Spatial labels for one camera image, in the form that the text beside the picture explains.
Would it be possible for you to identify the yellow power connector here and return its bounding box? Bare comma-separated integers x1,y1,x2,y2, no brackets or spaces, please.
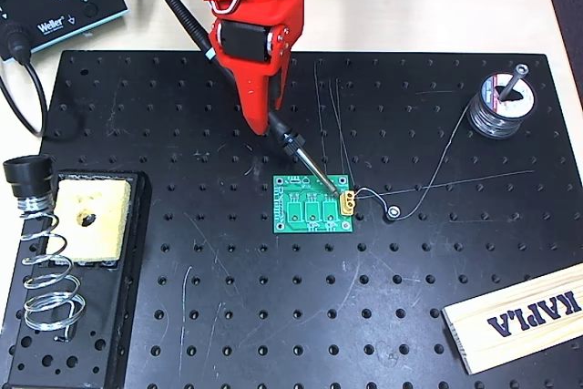
339,188,358,216

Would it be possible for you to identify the metal spring coil holder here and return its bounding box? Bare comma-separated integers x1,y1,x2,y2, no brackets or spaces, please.
16,195,87,343

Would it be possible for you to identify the black holder funnel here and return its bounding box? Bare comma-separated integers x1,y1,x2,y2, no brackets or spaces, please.
3,155,54,201

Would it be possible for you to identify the yellow cleaning sponge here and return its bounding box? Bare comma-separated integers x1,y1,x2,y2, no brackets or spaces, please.
53,179,133,265

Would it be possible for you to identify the black soldering iron cable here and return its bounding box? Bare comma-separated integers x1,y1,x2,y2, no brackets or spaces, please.
0,0,168,138

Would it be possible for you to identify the green printed circuit board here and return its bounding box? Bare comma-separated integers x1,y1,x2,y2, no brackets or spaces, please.
271,173,355,234

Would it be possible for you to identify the solder wire spool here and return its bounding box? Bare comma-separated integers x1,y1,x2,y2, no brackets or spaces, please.
466,70,538,140

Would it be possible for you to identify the metal post screw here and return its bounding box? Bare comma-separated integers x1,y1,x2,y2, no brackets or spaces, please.
499,64,530,103

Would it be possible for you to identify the soldering iron stand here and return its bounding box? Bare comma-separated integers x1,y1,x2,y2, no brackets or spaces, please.
0,169,154,388

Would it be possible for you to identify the black perforated metal breadboard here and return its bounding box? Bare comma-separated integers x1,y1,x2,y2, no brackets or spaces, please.
0,49,583,389

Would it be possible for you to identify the thin grey solder wire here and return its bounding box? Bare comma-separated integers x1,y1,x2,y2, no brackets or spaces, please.
353,104,473,221

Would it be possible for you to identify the black soldering iron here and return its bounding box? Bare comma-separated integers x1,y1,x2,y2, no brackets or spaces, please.
161,0,341,197

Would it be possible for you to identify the wooden plank with KAPLA print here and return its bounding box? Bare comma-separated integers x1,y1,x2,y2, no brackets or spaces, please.
441,263,583,375

